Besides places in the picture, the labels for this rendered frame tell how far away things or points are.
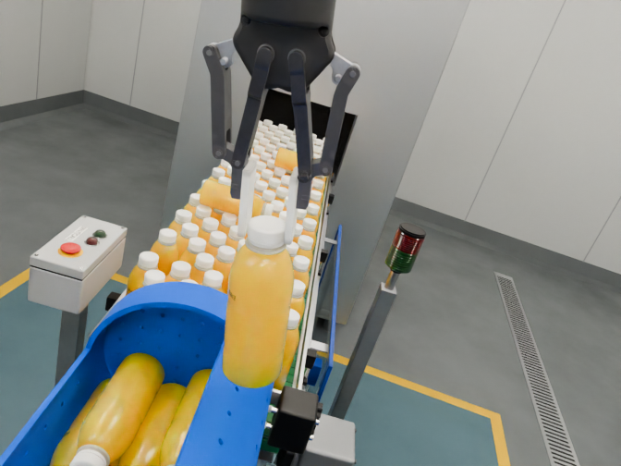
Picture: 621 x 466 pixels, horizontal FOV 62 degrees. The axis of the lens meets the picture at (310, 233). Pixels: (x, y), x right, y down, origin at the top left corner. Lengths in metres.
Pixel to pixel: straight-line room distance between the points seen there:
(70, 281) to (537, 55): 4.33
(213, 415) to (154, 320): 0.26
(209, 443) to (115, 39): 5.12
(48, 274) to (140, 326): 0.27
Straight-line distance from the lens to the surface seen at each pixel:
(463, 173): 4.97
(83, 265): 1.05
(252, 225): 0.50
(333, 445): 1.15
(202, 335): 0.83
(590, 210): 5.28
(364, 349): 1.31
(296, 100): 0.45
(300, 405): 0.99
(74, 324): 1.21
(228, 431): 0.64
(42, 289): 1.09
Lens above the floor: 1.66
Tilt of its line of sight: 24 degrees down
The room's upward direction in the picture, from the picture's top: 18 degrees clockwise
